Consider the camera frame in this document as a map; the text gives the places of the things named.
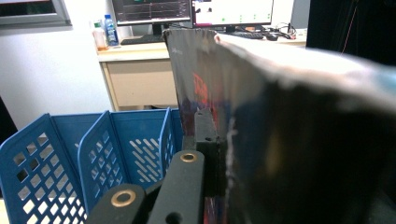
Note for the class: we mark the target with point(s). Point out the light wooden office desk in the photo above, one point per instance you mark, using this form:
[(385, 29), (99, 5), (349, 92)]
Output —
[(140, 84)]

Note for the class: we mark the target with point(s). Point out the blue plastic file rack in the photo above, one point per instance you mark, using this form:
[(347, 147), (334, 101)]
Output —
[(124, 130)]

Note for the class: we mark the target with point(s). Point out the clear bottle blue label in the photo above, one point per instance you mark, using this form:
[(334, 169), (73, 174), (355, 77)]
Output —
[(111, 32)]

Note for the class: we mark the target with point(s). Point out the black curtain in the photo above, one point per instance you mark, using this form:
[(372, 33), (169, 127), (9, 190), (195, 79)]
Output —
[(351, 28)]

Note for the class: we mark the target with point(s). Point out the bottle with orange liquid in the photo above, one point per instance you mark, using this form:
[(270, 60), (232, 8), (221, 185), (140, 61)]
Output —
[(99, 39)]

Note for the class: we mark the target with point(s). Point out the black keyboard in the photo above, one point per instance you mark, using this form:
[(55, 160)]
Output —
[(143, 39), (247, 34)]

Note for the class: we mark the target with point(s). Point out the monitor with white screen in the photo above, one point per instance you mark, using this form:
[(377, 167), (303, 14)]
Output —
[(232, 11)]

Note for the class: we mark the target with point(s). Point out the black glossy book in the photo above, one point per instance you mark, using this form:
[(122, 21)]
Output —
[(295, 124)]

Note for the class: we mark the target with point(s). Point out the black computer mouse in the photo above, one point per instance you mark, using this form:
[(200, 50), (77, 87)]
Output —
[(272, 37)]

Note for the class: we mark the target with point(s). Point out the grey window frame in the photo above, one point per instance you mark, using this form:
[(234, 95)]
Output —
[(34, 18)]

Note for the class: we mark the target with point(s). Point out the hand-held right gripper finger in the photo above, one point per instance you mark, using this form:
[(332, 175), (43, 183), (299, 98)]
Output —
[(207, 133)]

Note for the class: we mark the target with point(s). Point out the monitor with dark screen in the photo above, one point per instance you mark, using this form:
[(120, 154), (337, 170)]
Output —
[(151, 11)]

